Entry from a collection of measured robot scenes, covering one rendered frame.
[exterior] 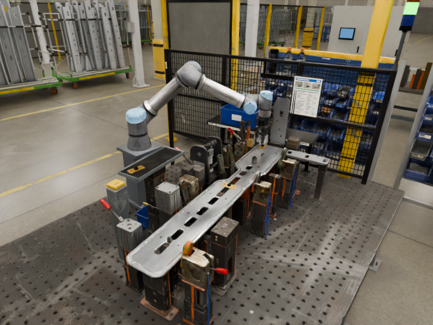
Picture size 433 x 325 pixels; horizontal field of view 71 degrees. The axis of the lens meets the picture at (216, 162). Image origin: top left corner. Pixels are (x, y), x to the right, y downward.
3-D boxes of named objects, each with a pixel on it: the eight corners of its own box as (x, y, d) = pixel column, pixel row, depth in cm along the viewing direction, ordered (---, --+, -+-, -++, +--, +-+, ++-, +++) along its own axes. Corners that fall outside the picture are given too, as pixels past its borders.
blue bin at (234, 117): (252, 129, 241) (254, 113, 236) (220, 122, 255) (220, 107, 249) (261, 123, 254) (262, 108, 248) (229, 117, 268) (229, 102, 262)
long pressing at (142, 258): (164, 284, 110) (164, 281, 109) (120, 260, 120) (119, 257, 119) (288, 150, 216) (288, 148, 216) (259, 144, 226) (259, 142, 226)
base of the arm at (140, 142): (122, 146, 191) (120, 131, 186) (141, 139, 201) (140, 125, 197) (136, 153, 182) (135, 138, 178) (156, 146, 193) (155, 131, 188)
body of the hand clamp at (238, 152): (240, 189, 222) (243, 146, 207) (232, 187, 226) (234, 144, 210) (243, 186, 227) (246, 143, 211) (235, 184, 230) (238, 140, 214)
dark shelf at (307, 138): (311, 147, 219) (312, 143, 218) (206, 124, 259) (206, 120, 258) (319, 137, 236) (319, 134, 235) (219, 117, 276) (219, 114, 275)
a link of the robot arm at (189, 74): (180, 63, 162) (261, 102, 168) (183, 60, 172) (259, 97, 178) (173, 83, 167) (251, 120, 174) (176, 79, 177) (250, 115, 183)
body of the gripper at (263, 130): (254, 135, 194) (255, 117, 188) (259, 131, 201) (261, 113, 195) (265, 137, 191) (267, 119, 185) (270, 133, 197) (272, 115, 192)
